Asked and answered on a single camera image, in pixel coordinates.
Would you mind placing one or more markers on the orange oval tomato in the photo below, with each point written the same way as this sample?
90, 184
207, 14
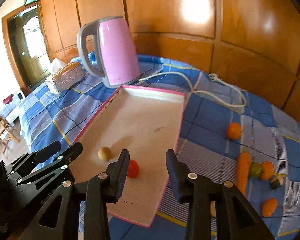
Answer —
268, 207

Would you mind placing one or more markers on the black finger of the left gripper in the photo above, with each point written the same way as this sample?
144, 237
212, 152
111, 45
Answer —
28, 161
65, 158

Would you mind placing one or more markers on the orange tangerine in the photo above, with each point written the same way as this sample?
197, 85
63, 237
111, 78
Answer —
267, 170
234, 131

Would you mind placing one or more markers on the pink white shallow tray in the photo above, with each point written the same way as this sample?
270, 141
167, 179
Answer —
146, 122

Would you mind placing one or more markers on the silver ornate tissue box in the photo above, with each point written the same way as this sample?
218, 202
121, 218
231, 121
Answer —
63, 76

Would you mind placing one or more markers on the dark cylinder with pale top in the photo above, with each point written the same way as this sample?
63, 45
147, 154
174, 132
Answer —
213, 209

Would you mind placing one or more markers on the white and dark block piece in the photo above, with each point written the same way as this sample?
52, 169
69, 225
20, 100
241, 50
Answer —
276, 182

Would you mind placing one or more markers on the wooden chair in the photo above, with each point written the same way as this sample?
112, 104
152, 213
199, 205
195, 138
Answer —
6, 134

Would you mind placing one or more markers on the green tomato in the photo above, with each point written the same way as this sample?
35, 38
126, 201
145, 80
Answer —
255, 170

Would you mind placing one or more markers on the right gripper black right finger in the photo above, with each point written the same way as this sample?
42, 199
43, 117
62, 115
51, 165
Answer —
235, 216

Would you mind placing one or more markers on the red tomato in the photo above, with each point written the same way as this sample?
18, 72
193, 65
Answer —
133, 169

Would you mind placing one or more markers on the orange carrot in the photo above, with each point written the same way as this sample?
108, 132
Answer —
242, 172

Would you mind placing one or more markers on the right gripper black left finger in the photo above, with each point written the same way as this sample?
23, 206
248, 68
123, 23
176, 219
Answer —
59, 216

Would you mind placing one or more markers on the pink electric kettle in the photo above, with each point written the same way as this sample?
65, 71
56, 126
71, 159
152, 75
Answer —
114, 50

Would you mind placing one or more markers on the small yellow-brown potato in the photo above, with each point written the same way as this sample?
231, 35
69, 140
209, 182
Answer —
104, 154

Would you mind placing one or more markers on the wooden door with glass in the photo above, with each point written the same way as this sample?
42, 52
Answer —
26, 47

